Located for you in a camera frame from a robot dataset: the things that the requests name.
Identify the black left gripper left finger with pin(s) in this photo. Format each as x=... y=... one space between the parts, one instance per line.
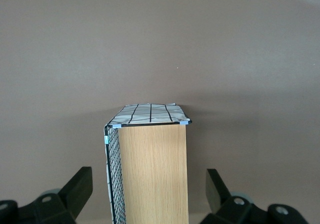
x=55 y=209

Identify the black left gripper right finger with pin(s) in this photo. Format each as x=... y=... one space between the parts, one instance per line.
x=237 y=211

